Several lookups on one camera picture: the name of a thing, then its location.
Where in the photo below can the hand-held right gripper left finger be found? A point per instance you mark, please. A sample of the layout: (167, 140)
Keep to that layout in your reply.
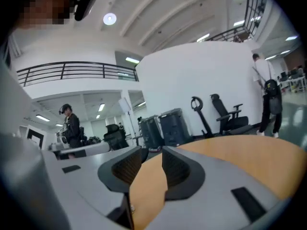
(84, 176)

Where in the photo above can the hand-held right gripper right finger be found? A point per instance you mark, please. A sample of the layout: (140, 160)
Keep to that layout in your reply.
(216, 188)

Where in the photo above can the white desk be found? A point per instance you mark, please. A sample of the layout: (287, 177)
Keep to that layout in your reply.
(96, 147)

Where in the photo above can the black office chair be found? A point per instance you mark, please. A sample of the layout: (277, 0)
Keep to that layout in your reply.
(115, 135)
(220, 109)

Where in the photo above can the grey wheeled bin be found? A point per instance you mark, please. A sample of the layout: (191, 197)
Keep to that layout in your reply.
(151, 130)
(175, 128)

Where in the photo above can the white light panel on stand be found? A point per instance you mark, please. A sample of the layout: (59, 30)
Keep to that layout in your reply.
(124, 104)

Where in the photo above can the black balcony railing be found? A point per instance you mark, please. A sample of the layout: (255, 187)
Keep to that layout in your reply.
(230, 34)
(62, 71)

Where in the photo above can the desks with monitors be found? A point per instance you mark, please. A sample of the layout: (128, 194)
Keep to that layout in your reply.
(295, 80)

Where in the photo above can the round ceiling lamp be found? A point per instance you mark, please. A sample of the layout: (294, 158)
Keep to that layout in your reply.
(109, 19)

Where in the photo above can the person's face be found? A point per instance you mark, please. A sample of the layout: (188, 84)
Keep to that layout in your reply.
(43, 6)

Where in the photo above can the black head-worn camera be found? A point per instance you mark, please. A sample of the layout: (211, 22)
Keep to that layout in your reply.
(85, 5)

